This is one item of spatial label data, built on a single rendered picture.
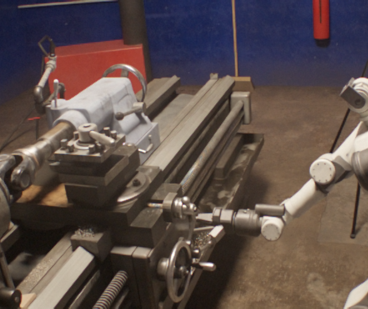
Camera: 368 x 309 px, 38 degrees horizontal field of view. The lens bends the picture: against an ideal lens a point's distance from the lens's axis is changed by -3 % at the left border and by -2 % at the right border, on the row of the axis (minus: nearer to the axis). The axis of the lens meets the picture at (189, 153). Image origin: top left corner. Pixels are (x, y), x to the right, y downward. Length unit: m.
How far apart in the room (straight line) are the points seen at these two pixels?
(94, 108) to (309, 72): 4.05
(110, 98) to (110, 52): 2.59
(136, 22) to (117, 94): 2.60
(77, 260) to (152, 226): 0.26
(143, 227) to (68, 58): 3.20
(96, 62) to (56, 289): 3.35
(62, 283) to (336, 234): 2.00
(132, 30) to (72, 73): 0.63
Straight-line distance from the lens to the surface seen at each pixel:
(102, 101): 2.09
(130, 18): 4.75
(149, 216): 1.79
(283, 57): 5.85
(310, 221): 3.38
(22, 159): 1.75
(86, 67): 4.78
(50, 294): 1.59
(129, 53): 4.71
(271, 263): 3.02
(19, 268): 1.95
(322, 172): 1.68
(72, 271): 1.67
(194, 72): 6.12
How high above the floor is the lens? 1.76
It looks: 24 degrees down
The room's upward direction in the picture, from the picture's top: 6 degrees counter-clockwise
